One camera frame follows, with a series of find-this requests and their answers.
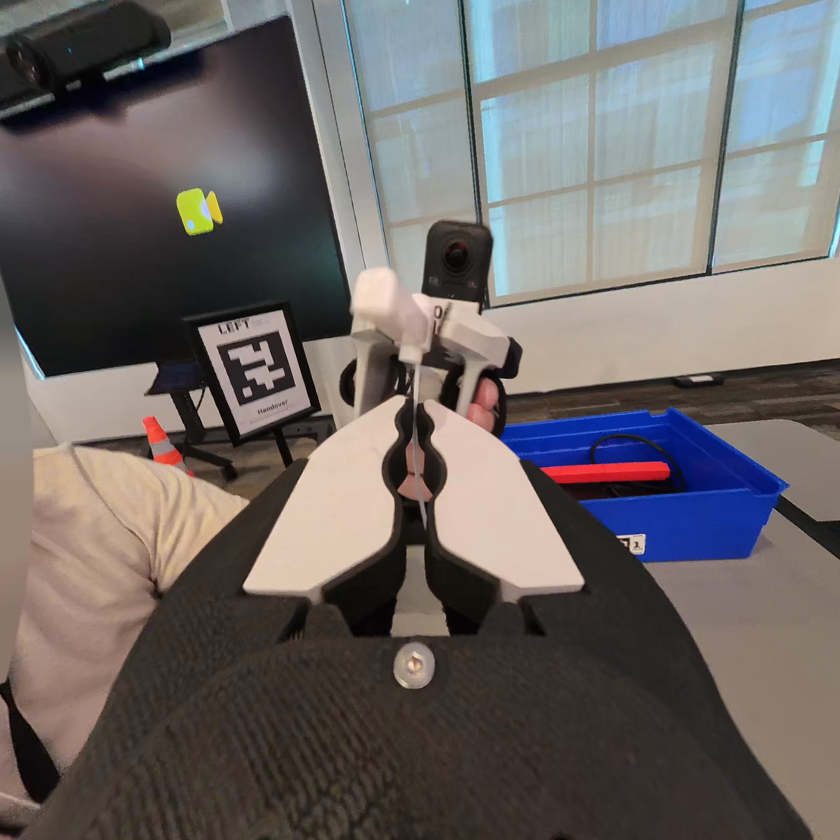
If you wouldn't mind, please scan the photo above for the grey desk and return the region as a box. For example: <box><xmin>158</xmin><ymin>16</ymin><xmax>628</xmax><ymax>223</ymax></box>
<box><xmin>390</xmin><ymin>419</ymin><xmax>840</xmax><ymax>840</ymax></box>

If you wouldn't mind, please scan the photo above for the black cable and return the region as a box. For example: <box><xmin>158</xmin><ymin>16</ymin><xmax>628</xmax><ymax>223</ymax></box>
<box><xmin>588</xmin><ymin>433</ymin><xmax>688</xmax><ymax>498</ymax></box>

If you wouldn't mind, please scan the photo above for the person's cream shirt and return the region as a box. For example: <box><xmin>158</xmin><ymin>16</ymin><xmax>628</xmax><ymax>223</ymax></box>
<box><xmin>0</xmin><ymin>443</ymin><xmax>252</xmax><ymax>828</ymax></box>

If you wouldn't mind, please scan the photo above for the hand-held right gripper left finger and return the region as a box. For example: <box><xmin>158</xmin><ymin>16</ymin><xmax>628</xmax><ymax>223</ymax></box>
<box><xmin>243</xmin><ymin>395</ymin><xmax>417</xmax><ymax>636</ymax></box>

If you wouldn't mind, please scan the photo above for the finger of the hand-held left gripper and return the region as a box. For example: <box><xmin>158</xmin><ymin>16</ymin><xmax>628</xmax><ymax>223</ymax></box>
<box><xmin>351</xmin><ymin>325</ymin><xmax>403</xmax><ymax>421</ymax></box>
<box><xmin>433</xmin><ymin>303</ymin><xmax>514</xmax><ymax>424</ymax></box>

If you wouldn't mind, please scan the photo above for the white angled plug cable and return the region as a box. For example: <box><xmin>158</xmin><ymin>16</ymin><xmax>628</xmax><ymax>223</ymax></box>
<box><xmin>350</xmin><ymin>267</ymin><xmax>448</xmax><ymax>534</ymax></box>

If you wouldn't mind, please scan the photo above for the framed marker sign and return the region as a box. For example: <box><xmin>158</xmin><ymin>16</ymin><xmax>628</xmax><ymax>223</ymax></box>
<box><xmin>182</xmin><ymin>301</ymin><xmax>322</xmax><ymax>467</ymax></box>

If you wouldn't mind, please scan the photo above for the black webcam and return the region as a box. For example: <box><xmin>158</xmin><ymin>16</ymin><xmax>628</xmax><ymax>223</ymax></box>
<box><xmin>0</xmin><ymin>0</ymin><xmax>173</xmax><ymax>122</ymax></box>

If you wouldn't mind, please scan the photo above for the red flat bar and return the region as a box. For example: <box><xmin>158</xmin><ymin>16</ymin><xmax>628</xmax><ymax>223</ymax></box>
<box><xmin>539</xmin><ymin>461</ymin><xmax>672</xmax><ymax>485</ymax></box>

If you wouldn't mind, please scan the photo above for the blue plastic bin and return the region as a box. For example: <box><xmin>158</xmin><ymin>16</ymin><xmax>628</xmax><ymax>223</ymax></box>
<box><xmin>500</xmin><ymin>407</ymin><xmax>790</xmax><ymax>564</ymax></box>

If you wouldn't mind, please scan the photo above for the person's left hand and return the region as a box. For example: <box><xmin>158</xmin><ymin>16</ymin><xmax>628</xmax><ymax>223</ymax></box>
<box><xmin>467</xmin><ymin>379</ymin><xmax>508</xmax><ymax>431</ymax></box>

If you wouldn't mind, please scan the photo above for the large grid window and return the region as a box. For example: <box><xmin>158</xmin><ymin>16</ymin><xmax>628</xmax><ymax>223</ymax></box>
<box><xmin>341</xmin><ymin>0</ymin><xmax>840</xmax><ymax>309</ymax></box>

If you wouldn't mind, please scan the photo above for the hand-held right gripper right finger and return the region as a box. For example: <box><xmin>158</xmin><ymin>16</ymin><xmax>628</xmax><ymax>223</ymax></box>
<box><xmin>419</xmin><ymin>400</ymin><xmax>586</xmax><ymax>636</ymax></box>

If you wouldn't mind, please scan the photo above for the orange traffic cone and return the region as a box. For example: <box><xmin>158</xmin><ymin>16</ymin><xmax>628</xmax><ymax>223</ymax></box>
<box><xmin>142</xmin><ymin>416</ymin><xmax>196</xmax><ymax>476</ymax></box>

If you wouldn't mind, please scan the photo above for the large black monitor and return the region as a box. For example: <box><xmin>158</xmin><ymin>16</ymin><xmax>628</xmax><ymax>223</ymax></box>
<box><xmin>0</xmin><ymin>14</ymin><xmax>353</xmax><ymax>380</ymax></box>

